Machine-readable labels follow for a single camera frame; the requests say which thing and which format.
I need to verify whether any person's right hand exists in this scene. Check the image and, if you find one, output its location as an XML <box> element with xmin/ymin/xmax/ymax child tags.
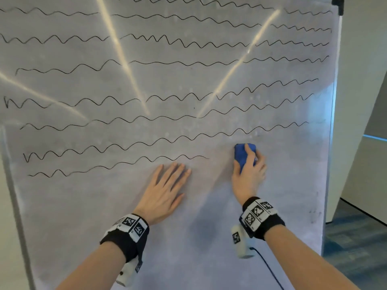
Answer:
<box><xmin>231</xmin><ymin>144</ymin><xmax>267</xmax><ymax>206</ymax></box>

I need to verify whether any person's left hand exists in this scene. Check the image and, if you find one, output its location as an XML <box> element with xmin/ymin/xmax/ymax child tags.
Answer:
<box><xmin>132</xmin><ymin>162</ymin><xmax>192</xmax><ymax>226</ymax></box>

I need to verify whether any blue whiteboard eraser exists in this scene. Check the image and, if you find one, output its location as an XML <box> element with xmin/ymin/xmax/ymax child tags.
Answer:
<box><xmin>234</xmin><ymin>143</ymin><xmax>258</xmax><ymax>176</ymax></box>

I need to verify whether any white whiteboard with wavy lines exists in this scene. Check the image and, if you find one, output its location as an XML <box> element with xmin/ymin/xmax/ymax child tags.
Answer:
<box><xmin>0</xmin><ymin>0</ymin><xmax>345</xmax><ymax>290</ymax></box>

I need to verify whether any person's right forearm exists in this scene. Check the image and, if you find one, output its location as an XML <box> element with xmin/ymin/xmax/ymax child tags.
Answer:
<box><xmin>263</xmin><ymin>225</ymin><xmax>360</xmax><ymax>290</ymax></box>

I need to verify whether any black wristband with marker tags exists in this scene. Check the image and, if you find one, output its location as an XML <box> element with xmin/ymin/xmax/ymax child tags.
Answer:
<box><xmin>239</xmin><ymin>197</ymin><xmax>286</xmax><ymax>241</ymax></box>
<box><xmin>100</xmin><ymin>213</ymin><xmax>150</xmax><ymax>263</ymax></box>

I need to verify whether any white wrist camera unit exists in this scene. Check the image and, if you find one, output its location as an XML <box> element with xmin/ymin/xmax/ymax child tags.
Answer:
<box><xmin>231</xmin><ymin>225</ymin><xmax>256</xmax><ymax>259</ymax></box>
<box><xmin>115</xmin><ymin>253</ymin><xmax>144</xmax><ymax>288</ymax></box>

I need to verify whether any black cable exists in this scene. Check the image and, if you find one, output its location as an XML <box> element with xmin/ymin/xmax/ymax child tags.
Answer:
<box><xmin>250</xmin><ymin>246</ymin><xmax>285</xmax><ymax>290</ymax></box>

